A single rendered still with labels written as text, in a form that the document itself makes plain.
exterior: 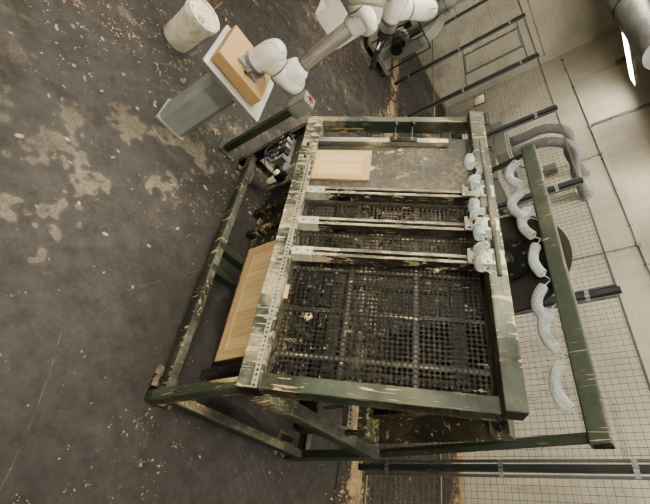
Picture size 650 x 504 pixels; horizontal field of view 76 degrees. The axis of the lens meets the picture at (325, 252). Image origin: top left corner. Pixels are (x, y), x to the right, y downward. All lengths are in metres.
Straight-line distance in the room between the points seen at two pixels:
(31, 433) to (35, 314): 0.56
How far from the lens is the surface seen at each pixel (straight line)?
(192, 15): 3.81
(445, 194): 2.80
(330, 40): 2.96
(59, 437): 2.60
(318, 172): 3.01
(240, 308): 2.87
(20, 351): 2.54
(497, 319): 2.24
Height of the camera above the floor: 2.38
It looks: 32 degrees down
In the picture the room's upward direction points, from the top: 72 degrees clockwise
